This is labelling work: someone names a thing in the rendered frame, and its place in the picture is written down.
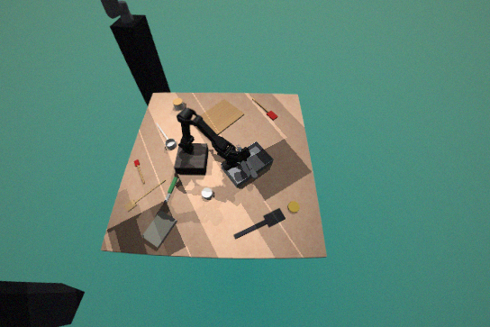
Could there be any light wooden board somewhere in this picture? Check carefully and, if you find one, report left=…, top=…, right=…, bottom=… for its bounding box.
left=200, top=99, right=244, bottom=135

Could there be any yellow flat disc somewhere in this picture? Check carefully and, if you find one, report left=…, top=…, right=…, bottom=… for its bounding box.
left=288, top=201, right=300, bottom=213

